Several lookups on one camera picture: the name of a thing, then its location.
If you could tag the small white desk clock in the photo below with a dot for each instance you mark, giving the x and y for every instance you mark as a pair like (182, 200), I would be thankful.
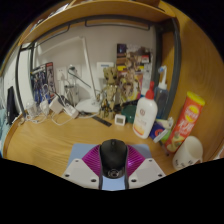
(120, 120)

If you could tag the clear-lidded white container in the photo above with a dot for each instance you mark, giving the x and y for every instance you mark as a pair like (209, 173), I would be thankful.
(31, 108)

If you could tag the small white charger block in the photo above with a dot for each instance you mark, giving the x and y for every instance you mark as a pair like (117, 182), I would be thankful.
(56, 105)

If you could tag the printed figurine box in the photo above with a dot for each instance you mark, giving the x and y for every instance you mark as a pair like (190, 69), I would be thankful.
(135, 56)

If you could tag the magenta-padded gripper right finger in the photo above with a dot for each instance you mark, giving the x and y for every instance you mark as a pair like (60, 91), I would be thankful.
(148, 171)

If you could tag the white power strip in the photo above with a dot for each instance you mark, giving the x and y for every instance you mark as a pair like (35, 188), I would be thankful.
(70, 110)

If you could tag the light blue mouse pad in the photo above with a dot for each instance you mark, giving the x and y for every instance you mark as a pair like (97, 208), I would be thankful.
(80, 150)

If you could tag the white wall socket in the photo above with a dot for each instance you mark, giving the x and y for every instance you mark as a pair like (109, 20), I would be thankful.
(61, 73)
(77, 71)

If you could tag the white red-capped lotion bottle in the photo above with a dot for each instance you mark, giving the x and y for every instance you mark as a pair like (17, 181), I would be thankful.
(145, 116)

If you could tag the red chip can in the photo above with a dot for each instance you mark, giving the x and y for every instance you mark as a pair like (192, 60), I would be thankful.
(185, 123)

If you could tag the wooden shelf unit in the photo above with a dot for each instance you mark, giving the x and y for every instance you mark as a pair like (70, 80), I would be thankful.
(100, 10)

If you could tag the black bag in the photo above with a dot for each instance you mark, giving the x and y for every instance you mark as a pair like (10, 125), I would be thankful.
(11, 105)

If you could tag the large white charger block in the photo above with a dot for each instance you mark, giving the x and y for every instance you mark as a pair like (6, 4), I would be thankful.
(44, 106)

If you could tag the white mug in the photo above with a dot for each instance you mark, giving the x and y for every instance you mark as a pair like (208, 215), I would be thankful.
(188, 153)

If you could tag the white wall-mounted box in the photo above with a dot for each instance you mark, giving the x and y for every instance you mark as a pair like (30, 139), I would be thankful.
(105, 66)

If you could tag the grey metal desk frame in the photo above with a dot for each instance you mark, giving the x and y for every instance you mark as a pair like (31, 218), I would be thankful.
(176, 66)

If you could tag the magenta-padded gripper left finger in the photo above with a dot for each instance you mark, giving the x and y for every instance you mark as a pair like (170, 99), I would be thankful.
(78, 171)

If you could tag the black slim remote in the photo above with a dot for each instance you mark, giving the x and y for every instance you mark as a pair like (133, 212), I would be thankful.
(101, 120)

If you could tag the dark green container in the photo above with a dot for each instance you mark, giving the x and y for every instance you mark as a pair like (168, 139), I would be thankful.
(130, 113)

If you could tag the robot model kit box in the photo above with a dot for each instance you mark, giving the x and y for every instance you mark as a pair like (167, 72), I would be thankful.
(41, 80)

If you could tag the striped blue bedding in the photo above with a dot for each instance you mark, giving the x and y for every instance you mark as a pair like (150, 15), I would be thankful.
(2, 133)

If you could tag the black power adapter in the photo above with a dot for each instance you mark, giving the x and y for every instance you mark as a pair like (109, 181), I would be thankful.
(65, 100)

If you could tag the black computer mouse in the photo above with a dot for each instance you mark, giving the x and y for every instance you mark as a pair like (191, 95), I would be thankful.
(113, 158)

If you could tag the white desk lamp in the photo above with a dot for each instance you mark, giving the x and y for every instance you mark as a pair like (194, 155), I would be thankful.
(88, 106)

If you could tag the blue tube green cap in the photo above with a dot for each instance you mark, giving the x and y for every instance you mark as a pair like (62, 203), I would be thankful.
(158, 131)

